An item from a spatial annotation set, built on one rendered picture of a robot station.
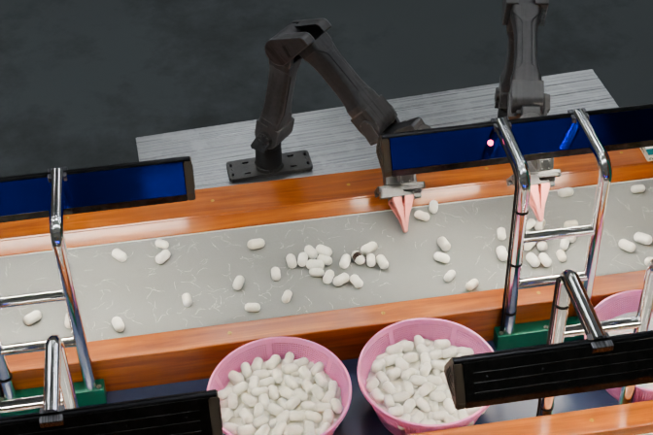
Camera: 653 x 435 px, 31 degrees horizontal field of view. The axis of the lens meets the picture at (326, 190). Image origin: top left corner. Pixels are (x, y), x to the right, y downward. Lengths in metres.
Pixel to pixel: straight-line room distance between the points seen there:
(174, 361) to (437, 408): 0.51
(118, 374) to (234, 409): 0.25
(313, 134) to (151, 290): 0.69
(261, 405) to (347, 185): 0.62
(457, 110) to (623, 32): 1.73
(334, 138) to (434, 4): 1.89
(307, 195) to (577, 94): 0.85
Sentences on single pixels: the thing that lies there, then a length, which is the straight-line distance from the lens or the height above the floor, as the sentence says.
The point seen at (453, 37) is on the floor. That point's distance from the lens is 4.55.
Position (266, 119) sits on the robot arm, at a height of 0.84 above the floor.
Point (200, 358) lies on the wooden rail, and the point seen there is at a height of 0.73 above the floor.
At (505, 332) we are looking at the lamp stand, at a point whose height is 0.72.
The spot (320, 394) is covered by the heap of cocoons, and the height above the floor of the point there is 0.74.
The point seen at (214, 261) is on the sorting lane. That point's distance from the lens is 2.51.
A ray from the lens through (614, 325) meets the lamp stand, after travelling 2.09.
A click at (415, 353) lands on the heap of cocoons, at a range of 2.30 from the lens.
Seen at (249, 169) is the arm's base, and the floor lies 0.68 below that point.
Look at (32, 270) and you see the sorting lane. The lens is 2.56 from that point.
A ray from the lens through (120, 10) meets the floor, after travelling 4.81.
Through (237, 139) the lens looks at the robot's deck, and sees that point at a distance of 2.94.
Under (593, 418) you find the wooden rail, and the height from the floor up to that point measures 0.77.
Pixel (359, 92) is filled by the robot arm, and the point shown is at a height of 1.00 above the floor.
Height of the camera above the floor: 2.45
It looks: 40 degrees down
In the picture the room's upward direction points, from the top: 2 degrees counter-clockwise
